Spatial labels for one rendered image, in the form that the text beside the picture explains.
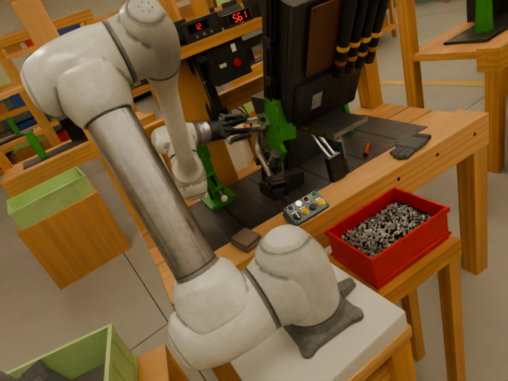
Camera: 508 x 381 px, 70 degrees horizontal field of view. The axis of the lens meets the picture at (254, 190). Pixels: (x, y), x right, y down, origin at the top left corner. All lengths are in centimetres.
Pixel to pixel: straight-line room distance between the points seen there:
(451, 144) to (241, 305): 121
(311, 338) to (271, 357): 11
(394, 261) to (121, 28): 91
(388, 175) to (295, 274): 80
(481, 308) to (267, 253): 154
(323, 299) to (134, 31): 68
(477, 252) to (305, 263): 153
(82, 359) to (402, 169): 128
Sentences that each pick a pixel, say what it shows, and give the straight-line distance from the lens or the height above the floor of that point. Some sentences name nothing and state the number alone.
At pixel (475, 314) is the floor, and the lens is 215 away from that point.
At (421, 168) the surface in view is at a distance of 161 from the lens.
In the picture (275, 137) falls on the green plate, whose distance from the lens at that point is 144.
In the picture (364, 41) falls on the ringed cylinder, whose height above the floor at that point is 138.
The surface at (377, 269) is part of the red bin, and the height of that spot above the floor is 87.
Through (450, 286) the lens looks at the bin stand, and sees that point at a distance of 139.
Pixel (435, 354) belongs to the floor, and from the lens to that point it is 200.
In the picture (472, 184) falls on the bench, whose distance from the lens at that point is 197.
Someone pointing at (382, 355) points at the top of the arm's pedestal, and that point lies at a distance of 97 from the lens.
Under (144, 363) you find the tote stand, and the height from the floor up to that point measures 79.
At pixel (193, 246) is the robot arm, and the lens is 77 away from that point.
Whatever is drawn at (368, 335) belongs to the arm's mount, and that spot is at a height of 90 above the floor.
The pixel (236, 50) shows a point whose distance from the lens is 159.
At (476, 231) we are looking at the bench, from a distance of 213.
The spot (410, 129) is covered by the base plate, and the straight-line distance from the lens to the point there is 181.
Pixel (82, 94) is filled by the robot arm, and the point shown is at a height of 157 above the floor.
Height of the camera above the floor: 164
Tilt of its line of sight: 27 degrees down
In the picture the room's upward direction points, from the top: 20 degrees counter-clockwise
